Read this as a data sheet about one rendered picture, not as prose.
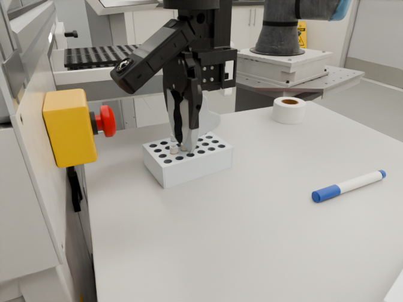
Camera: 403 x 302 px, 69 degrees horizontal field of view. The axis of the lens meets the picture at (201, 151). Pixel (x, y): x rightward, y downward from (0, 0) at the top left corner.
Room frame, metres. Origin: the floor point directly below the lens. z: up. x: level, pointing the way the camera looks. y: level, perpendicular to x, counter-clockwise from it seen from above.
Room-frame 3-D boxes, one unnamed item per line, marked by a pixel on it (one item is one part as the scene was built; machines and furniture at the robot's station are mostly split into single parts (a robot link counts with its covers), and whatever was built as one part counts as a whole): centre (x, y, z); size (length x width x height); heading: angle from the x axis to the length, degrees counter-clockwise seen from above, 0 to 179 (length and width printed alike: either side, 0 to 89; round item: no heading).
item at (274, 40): (1.06, -0.26, 0.88); 0.15 x 0.15 x 0.10
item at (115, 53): (0.67, 0.18, 0.87); 0.22 x 0.18 x 0.06; 112
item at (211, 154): (0.42, 0.02, 0.78); 0.12 x 0.08 x 0.04; 120
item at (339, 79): (1.08, -0.28, 0.70); 0.45 x 0.44 x 0.12; 131
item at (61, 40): (0.91, 0.41, 0.87); 0.29 x 0.02 x 0.11; 22
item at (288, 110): (0.62, -0.20, 0.78); 0.07 x 0.07 x 0.04
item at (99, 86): (0.66, 0.19, 0.86); 0.40 x 0.26 x 0.06; 112
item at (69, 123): (0.32, 0.15, 0.88); 0.07 x 0.05 x 0.07; 22
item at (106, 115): (0.33, 0.12, 0.88); 0.04 x 0.03 x 0.04; 22
